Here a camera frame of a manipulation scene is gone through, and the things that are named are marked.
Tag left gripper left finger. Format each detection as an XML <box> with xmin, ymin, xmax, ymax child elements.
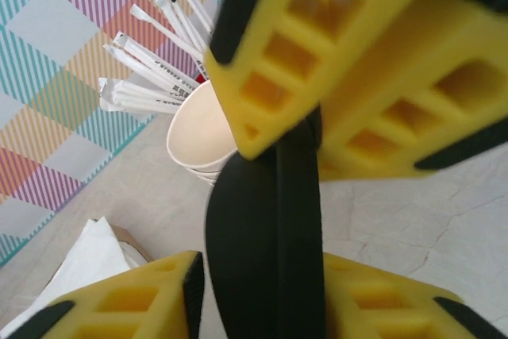
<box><xmin>7</xmin><ymin>250</ymin><xmax>204</xmax><ymax>339</ymax></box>

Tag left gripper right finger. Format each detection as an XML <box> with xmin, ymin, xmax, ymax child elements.
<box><xmin>323</xmin><ymin>252</ymin><xmax>508</xmax><ymax>339</ymax></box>

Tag black plastic cup lid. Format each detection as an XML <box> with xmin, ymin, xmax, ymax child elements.
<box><xmin>204</xmin><ymin>104</ymin><xmax>327</xmax><ymax>339</ymax></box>

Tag stack of paper cups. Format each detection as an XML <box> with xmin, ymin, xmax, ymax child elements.
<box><xmin>166</xmin><ymin>79</ymin><xmax>239</xmax><ymax>188</ymax></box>

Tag white paper napkin stack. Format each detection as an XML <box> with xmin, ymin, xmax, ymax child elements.
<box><xmin>0</xmin><ymin>216</ymin><xmax>140</xmax><ymax>339</ymax></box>

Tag brown cardboard napkin box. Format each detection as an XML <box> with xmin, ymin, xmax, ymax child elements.
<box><xmin>109</xmin><ymin>224</ymin><xmax>154</xmax><ymax>272</ymax></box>

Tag paper wrapped straw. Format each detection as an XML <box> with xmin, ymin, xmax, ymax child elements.
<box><xmin>171</xmin><ymin>0</ymin><xmax>217</xmax><ymax>38</ymax></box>
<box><xmin>98</xmin><ymin>76</ymin><xmax>182</xmax><ymax>114</ymax></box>
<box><xmin>113</xmin><ymin>79</ymin><xmax>191</xmax><ymax>102</ymax></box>
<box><xmin>112</xmin><ymin>31</ymin><xmax>202</xmax><ymax>90</ymax></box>
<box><xmin>129</xmin><ymin>4</ymin><xmax>206</xmax><ymax>63</ymax></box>
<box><xmin>154</xmin><ymin>0</ymin><xmax>211</xmax><ymax>48</ymax></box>
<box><xmin>102</xmin><ymin>43</ymin><xmax>191</xmax><ymax>96</ymax></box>

